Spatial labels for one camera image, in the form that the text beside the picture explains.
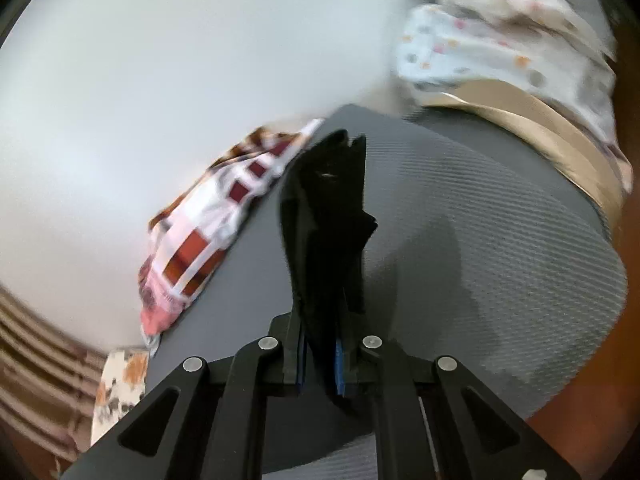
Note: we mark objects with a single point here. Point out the white dotted blanket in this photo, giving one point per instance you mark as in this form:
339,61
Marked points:
450,55

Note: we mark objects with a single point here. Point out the floral print pillow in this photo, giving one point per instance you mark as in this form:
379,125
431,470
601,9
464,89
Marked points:
120,385

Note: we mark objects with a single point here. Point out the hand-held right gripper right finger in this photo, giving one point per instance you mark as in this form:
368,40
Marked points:
340,367

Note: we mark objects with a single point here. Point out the beige cloth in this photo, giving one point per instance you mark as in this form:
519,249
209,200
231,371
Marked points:
540,120

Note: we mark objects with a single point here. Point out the grey mesh mat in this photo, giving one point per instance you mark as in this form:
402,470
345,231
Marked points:
475,235

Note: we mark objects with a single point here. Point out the black pants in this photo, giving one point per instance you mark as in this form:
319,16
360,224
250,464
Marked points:
325,220

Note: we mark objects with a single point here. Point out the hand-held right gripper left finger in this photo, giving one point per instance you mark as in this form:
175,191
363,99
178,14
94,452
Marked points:
301,371

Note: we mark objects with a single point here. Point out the brown striped curtain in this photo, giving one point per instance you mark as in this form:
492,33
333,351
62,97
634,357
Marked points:
35,350

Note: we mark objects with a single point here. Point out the pink patterned quilt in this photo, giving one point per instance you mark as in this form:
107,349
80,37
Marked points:
200,255

